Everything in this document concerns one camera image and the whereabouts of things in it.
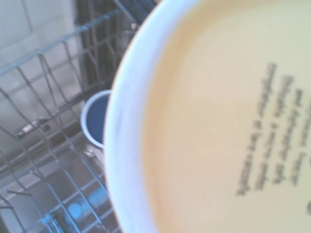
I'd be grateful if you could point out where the black dishwasher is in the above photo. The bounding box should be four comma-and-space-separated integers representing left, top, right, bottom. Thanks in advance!
0, 0, 161, 233

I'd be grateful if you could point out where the navy blue mug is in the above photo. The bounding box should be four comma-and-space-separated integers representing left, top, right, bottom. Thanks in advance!
80, 89, 113, 150

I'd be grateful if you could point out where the grey wire dishwasher rack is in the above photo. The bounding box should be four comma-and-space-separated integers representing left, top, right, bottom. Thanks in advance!
0, 0, 158, 233

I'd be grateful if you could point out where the yellow mug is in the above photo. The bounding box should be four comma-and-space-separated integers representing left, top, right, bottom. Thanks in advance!
103, 0, 311, 233

